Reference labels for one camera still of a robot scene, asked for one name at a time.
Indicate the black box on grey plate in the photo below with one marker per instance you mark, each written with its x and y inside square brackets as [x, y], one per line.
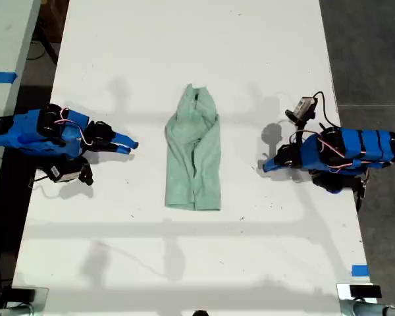
[24, 294]

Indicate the white side table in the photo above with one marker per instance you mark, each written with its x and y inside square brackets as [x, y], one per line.
[3, 39]

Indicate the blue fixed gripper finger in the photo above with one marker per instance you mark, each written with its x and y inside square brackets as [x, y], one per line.
[271, 162]
[126, 141]

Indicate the long blue tape strip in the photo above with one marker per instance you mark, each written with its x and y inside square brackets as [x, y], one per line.
[1, 77]

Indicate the black camera stalk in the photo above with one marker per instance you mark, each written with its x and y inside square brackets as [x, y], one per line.
[86, 174]
[301, 125]

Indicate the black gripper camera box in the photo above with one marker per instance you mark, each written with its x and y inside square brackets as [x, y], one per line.
[64, 172]

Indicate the small black round object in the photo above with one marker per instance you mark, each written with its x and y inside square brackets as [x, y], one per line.
[200, 313]

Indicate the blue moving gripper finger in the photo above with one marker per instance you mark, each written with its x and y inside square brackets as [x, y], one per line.
[120, 149]
[274, 168]

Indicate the black arm base clamp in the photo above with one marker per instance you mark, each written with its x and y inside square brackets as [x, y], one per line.
[361, 191]

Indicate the black box on shiny plate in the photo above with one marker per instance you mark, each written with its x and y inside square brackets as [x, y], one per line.
[365, 291]

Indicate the short blue tape strip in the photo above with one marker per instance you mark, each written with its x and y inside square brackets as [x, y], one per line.
[360, 270]

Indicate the pale green T-shirt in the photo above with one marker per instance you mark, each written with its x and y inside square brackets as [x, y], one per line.
[192, 164]

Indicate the grey metal pole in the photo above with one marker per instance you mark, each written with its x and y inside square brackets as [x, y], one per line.
[365, 308]
[10, 311]

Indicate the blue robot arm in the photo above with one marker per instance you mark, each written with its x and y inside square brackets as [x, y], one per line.
[368, 146]
[26, 131]

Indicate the grey gripper camera box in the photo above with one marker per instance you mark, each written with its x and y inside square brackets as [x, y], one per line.
[303, 107]

